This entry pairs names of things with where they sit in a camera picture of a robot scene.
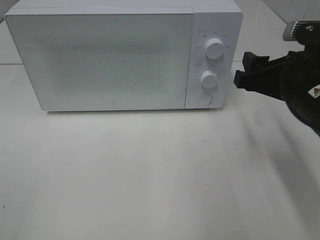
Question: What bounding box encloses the white microwave door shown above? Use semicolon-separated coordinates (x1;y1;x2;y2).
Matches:
6;14;193;111

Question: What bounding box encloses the upper white power knob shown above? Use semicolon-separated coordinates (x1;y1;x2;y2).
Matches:
204;37;225;60

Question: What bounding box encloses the white timer knob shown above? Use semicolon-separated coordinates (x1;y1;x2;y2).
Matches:
200;70;219;89

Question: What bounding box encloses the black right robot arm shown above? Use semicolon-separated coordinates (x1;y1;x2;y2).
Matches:
233;51;320;134

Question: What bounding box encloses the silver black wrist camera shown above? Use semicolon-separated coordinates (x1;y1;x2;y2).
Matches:
282;19;320;49

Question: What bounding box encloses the round white door button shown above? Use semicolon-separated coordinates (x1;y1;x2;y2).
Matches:
197;93;213;106

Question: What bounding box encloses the white microwave oven body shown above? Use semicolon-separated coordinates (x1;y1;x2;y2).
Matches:
4;0;243;112

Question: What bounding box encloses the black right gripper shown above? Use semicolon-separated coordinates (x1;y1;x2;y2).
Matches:
233;51;320;100

